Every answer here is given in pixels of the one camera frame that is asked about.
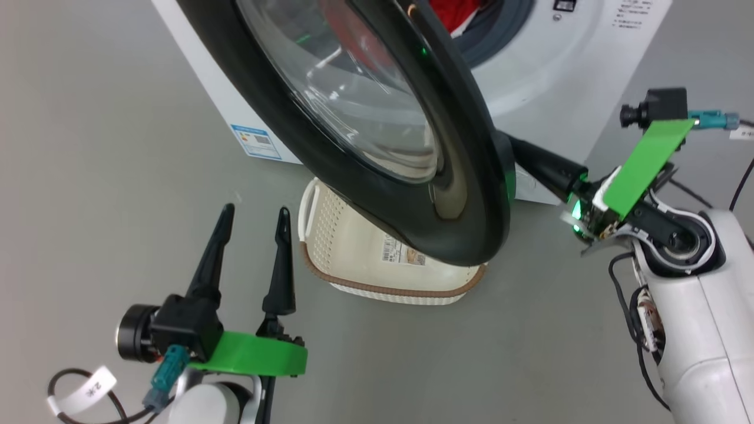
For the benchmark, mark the grey rubber door seal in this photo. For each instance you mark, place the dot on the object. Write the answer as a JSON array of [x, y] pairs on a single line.
[[500, 35]]

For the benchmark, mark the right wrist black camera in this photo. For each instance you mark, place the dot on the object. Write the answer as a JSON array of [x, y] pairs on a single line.
[[662, 105]]

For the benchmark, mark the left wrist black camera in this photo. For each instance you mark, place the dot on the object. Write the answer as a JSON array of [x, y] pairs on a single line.
[[182, 324]]

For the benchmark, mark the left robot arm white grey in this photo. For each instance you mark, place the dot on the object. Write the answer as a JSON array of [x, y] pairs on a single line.
[[206, 406]]

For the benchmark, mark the wrist black camera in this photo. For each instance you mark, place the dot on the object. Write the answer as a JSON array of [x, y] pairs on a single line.
[[182, 324], [662, 105]]

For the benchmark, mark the round black glass washer door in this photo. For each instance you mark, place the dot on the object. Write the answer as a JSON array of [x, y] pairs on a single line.
[[471, 224]]

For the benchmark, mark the red garment with white trim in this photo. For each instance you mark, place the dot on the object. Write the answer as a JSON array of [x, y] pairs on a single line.
[[456, 12]]

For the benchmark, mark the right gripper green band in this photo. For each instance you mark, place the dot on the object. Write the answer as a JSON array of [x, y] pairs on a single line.
[[642, 171]]

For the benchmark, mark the cream perforated laundry basket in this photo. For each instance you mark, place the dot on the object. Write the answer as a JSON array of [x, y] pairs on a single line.
[[353, 247]]

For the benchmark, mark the blue energy label sticker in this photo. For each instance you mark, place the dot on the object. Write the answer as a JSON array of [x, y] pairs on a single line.
[[257, 141]]

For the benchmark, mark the printed sticker inside basket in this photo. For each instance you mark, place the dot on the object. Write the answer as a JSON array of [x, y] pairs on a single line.
[[403, 250]]

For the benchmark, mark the small black QR sticker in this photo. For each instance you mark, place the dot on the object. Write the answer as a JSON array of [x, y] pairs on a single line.
[[564, 5]]

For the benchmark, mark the white front-load washing machine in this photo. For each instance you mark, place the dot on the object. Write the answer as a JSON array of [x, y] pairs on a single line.
[[530, 76]]

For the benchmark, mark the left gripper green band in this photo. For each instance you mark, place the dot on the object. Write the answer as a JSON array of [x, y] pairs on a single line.
[[259, 356]]

